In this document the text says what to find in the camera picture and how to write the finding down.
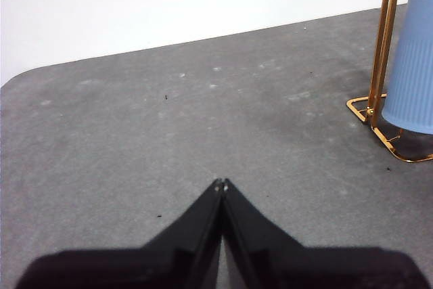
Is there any gold wire cup rack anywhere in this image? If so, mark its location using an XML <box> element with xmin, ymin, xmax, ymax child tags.
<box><xmin>346</xmin><ymin>0</ymin><xmax>433</xmax><ymax>164</ymax></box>

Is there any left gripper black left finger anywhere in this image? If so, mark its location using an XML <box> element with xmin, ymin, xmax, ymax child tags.
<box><xmin>15</xmin><ymin>178</ymin><xmax>225</xmax><ymax>289</ymax></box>

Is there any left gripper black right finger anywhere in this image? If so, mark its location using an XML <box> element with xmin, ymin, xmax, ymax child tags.
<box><xmin>223</xmin><ymin>178</ymin><xmax>431</xmax><ymax>289</ymax></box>

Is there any blue ribbed plastic cup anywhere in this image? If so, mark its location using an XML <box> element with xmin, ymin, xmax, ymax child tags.
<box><xmin>381</xmin><ymin>0</ymin><xmax>433</xmax><ymax>136</ymax></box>

